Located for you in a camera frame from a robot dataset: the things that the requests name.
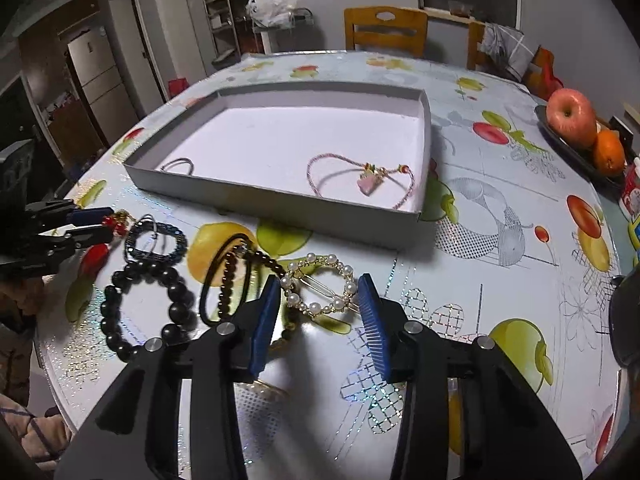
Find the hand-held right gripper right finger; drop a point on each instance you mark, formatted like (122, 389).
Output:
(372, 320)

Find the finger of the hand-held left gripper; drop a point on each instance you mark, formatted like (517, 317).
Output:
(90, 239)
(92, 216)

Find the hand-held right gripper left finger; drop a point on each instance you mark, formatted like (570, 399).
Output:
(265, 320)

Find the gold pearl hairpin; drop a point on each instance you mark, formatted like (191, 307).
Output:
(290, 295)

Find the round pearl hair clip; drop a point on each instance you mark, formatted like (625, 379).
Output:
(320, 307)

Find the silver bangle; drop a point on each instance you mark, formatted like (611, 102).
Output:
(157, 227)

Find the grey cardboard tray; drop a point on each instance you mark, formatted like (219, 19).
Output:
(280, 135)

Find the person's left forearm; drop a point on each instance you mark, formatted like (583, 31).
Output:
(20, 305)

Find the silver fridge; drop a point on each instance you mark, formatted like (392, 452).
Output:
(97, 85)

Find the quilted clothing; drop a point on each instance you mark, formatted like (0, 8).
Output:
(25, 425)

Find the metal shelf rack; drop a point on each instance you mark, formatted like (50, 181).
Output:
(222, 20)

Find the black plate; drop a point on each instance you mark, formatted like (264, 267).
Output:
(555, 135)

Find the white plastic bag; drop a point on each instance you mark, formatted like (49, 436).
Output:
(272, 7)

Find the red apple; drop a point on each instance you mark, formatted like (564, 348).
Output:
(572, 117)

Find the white jar red label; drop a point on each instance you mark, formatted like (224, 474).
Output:
(631, 190)

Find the orange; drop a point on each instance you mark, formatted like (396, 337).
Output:
(610, 152)

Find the wooden chair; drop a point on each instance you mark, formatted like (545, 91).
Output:
(385, 27)
(475, 45)

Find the grey checked cloth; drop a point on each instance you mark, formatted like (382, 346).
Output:
(510, 52)

